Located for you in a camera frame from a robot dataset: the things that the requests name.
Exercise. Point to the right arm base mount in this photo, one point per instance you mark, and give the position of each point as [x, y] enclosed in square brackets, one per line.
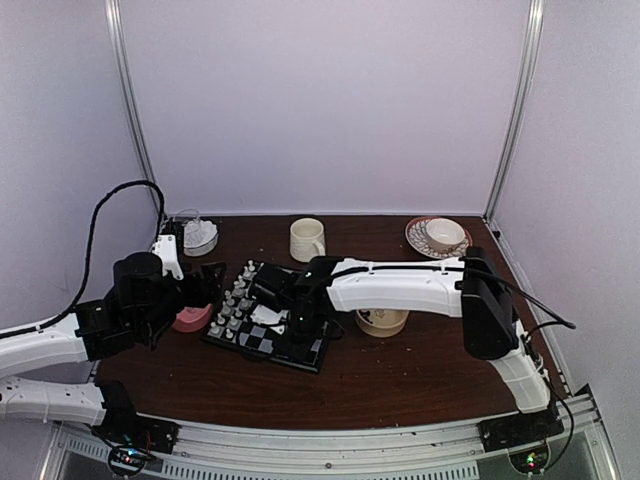
[524, 437]

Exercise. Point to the aluminium frame post right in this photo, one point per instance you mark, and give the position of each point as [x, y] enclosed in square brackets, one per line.
[527, 69]

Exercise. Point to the aluminium frame post left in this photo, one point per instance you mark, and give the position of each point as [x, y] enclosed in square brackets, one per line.
[117, 37]

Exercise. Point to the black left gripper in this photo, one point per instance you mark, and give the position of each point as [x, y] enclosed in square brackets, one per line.
[212, 289]

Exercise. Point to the clear glass cup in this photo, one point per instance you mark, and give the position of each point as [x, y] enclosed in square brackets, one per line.
[187, 215]

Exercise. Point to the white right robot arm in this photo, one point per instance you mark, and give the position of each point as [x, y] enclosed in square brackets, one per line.
[465, 288]

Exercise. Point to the black and white chessboard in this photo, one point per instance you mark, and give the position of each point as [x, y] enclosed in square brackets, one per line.
[261, 343]

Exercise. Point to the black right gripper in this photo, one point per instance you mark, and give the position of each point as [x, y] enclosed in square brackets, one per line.
[295, 351]

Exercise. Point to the aluminium front rail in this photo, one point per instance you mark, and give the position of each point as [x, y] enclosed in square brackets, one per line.
[452, 450]

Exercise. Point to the pink bowl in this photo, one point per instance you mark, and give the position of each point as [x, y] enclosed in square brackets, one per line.
[193, 319]

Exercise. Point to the floral patterned saucer plate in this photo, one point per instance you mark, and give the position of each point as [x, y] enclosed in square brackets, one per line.
[415, 235]

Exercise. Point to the white ribbed ceramic mug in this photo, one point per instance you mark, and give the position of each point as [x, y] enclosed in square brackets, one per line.
[307, 239]

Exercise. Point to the aluminium frame post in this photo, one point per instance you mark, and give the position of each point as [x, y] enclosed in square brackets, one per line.
[117, 37]
[527, 69]

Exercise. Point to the white ceramic cup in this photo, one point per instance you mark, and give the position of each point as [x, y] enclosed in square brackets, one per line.
[443, 234]

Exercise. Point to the cream bowl of black pieces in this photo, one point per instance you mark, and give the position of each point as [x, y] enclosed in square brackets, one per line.
[381, 323]

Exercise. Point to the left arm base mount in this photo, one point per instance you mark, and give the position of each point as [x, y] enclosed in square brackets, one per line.
[133, 445]

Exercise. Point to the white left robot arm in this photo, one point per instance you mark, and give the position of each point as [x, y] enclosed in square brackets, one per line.
[139, 309]

